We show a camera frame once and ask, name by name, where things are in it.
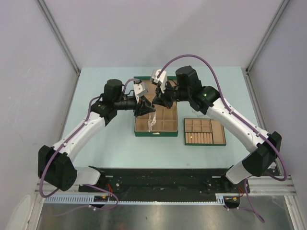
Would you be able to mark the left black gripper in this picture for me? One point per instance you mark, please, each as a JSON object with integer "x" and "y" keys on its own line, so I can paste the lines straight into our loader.
{"x": 144, "y": 107}

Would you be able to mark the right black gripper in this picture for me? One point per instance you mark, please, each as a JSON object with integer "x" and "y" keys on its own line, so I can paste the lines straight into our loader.
{"x": 162, "y": 99}

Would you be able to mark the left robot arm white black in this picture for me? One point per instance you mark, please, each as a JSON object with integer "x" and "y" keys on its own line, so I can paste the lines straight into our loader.
{"x": 55, "y": 163}

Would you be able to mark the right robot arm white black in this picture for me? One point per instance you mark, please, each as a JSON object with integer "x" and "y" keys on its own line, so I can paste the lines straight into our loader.
{"x": 261, "y": 145}

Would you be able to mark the green jewelry box beige lining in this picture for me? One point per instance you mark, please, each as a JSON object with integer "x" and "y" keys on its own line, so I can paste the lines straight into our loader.
{"x": 162, "y": 123}

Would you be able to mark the green jewelry tray insert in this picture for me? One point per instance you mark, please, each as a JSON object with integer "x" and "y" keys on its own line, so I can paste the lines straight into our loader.
{"x": 203, "y": 132}

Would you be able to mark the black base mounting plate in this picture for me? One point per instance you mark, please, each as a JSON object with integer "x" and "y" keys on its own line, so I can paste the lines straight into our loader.
{"x": 206, "y": 180}

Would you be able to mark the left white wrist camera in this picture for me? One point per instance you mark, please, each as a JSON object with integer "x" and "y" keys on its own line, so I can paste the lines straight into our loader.
{"x": 140, "y": 89}

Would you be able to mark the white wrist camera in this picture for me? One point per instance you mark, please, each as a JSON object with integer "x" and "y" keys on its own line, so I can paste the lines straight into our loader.
{"x": 140, "y": 89}
{"x": 159, "y": 78}

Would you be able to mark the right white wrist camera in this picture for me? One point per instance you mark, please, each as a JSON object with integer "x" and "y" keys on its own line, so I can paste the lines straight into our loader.
{"x": 159, "y": 78}

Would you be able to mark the white slotted cable duct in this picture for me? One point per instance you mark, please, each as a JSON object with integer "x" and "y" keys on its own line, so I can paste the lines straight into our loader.
{"x": 162, "y": 197}

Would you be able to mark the aluminium frame rail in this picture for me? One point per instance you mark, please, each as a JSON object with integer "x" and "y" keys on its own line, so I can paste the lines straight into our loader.
{"x": 270, "y": 205}

